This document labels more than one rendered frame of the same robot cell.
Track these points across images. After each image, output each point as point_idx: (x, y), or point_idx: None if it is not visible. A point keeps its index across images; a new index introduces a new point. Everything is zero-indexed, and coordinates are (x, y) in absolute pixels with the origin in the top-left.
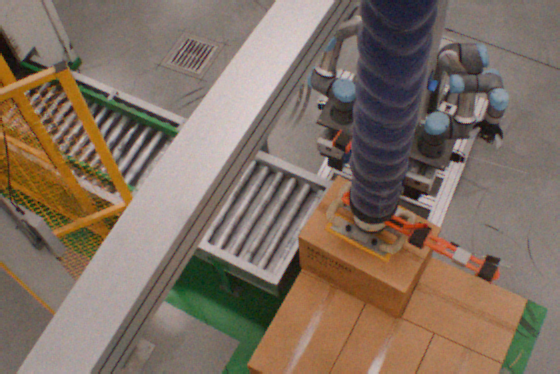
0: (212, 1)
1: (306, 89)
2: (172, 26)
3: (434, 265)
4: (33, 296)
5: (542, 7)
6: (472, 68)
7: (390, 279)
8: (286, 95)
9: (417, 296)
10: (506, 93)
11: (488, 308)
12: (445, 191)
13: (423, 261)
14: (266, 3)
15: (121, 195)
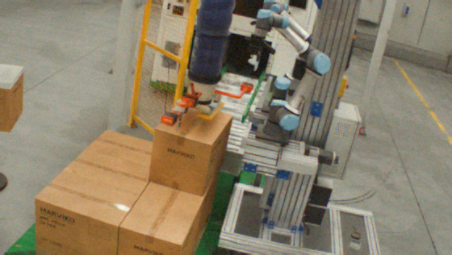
0: (370, 165)
1: (332, 202)
2: None
3: (196, 198)
4: (140, 117)
5: None
6: (308, 62)
7: (163, 124)
8: None
9: (168, 189)
10: (267, 11)
11: (167, 222)
12: (279, 245)
13: (182, 138)
14: (387, 184)
15: (182, 48)
